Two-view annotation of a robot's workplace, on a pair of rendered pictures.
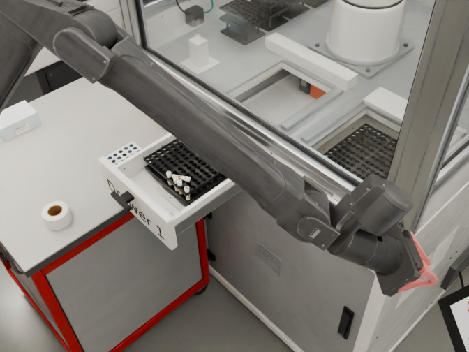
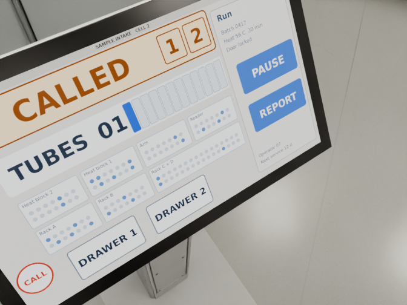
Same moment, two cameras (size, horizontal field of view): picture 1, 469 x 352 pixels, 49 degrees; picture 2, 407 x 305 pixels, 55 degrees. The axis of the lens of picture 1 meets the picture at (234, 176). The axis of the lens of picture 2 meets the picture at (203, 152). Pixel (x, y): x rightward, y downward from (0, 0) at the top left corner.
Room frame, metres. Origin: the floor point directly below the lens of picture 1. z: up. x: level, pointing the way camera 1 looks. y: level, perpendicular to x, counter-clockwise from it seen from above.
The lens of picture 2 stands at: (0.36, -0.23, 1.50)
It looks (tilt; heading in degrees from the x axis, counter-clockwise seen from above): 60 degrees down; 231
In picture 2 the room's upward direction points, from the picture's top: 6 degrees clockwise
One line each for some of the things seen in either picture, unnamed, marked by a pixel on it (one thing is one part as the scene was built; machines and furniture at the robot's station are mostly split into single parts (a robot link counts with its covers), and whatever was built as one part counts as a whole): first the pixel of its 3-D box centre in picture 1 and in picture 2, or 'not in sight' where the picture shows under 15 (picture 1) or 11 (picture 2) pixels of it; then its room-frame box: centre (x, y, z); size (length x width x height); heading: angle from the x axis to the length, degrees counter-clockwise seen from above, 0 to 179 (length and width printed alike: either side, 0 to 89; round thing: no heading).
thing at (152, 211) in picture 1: (136, 201); not in sight; (0.85, 0.24, 0.87); 0.29 x 0.02 x 0.11; 42
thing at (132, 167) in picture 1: (201, 163); not in sight; (0.99, 0.09, 0.86); 0.40 x 0.26 x 0.06; 132
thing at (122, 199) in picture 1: (125, 198); not in sight; (0.83, 0.26, 0.91); 0.07 x 0.04 x 0.01; 42
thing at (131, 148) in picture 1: (124, 162); not in sight; (1.09, 0.32, 0.78); 0.12 x 0.08 x 0.04; 133
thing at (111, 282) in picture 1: (91, 231); not in sight; (1.15, 0.52, 0.38); 0.62 x 0.58 x 0.76; 42
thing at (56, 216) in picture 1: (56, 215); not in sight; (0.89, 0.47, 0.78); 0.07 x 0.07 x 0.04
